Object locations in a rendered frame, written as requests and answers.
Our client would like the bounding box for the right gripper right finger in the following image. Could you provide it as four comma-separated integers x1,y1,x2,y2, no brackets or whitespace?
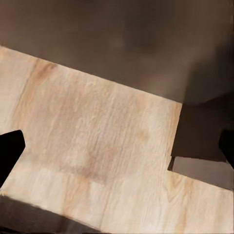
219,129,234,169

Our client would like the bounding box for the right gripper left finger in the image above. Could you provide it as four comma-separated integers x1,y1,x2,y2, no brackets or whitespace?
0,130,25,188

